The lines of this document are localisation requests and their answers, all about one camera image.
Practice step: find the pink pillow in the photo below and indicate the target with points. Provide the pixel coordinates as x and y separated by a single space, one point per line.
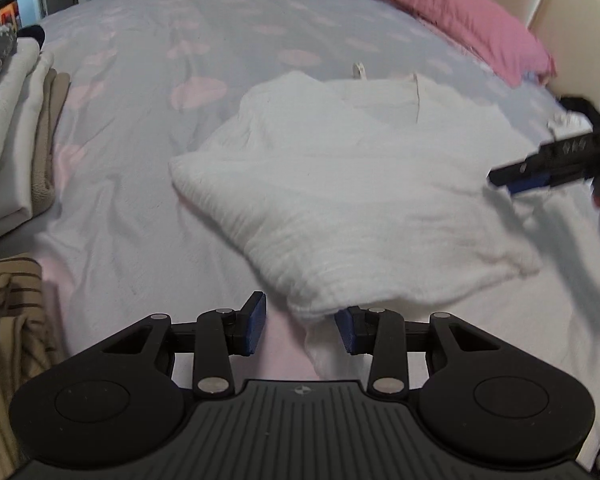
460 20

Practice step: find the white crinkled garment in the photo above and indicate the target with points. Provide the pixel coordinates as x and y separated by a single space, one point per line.
330 185

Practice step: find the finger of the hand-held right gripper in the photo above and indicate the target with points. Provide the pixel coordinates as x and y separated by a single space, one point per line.
555 157

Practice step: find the small white cloth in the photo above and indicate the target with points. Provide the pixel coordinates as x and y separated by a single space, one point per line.
570 122

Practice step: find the black cloth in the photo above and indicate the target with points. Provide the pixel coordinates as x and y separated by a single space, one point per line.
582 104

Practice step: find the striped beige cloth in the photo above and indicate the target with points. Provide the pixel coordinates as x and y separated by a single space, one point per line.
10 320

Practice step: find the orange and black box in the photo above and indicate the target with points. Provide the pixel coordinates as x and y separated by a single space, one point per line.
8 14

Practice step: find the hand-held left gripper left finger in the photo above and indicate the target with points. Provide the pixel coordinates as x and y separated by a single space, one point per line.
255 322

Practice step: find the folded white cloth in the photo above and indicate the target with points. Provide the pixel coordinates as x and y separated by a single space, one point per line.
5 125

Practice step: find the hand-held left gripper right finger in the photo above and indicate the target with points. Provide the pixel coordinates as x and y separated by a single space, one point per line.
345 332

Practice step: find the cream padded headboard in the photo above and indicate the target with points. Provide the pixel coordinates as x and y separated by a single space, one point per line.
570 5

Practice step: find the small dark cloth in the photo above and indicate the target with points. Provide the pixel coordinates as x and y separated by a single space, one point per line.
32 35

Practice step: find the folded beige cloth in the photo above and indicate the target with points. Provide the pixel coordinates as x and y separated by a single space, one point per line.
50 110

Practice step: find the bed with pink dotted sheet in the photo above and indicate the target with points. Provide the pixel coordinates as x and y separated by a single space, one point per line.
130 110

